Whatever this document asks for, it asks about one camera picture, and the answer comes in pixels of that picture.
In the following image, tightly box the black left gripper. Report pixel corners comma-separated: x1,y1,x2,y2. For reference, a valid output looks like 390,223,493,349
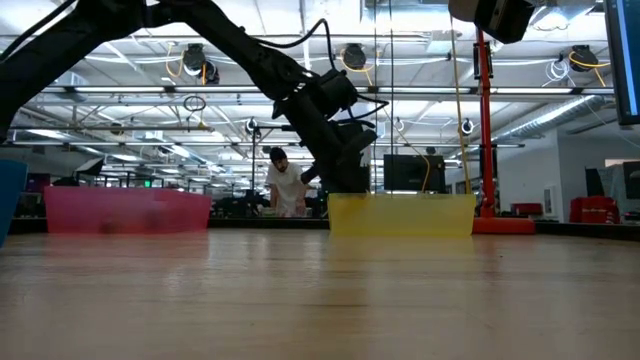
273,71,380,194

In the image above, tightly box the person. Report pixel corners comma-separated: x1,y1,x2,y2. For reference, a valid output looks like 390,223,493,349
264,147,314,219

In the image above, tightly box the black background monitor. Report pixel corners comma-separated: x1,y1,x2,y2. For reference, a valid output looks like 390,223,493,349
383,154,447,195

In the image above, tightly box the yellow plastic bin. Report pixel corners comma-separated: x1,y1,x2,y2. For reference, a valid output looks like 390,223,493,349
327,193,478,239

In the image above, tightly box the computer monitor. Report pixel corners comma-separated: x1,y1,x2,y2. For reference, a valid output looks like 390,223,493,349
603,0,640,126

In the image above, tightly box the red storage box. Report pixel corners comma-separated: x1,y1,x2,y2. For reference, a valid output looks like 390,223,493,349
510,203,544,217

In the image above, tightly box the red tool case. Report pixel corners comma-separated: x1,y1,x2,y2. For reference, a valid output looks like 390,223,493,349
569,196,621,225

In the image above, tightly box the pink plastic bin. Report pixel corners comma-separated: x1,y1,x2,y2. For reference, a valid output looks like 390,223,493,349
43,187,213,235

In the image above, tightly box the grey horizontal pipe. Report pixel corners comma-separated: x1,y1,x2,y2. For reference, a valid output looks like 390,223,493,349
7,124,215,134

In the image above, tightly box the blue plastic bin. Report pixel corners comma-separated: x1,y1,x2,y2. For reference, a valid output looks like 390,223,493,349
0,159,29,249

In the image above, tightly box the black ceiling cable reel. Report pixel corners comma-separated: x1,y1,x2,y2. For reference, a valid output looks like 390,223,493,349
181,43,221,87
568,45,599,74
340,43,369,73

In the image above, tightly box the yellow hanging cord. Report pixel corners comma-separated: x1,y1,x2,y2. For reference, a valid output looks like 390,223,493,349
448,14,474,196

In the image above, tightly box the black metal rig frame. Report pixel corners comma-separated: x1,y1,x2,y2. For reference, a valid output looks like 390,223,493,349
7,217,640,240

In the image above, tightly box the silver ventilation duct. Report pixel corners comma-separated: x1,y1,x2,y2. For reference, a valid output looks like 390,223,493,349
492,94,609,144

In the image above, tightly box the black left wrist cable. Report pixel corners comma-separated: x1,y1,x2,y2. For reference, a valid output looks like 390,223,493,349
252,18,390,124

